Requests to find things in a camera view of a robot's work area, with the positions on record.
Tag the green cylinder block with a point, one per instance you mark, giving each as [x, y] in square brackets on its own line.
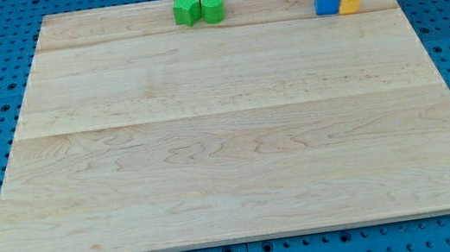
[213, 11]

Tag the green star block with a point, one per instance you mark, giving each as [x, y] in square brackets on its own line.
[187, 12]

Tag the large wooden board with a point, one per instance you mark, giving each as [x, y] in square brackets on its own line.
[137, 134]

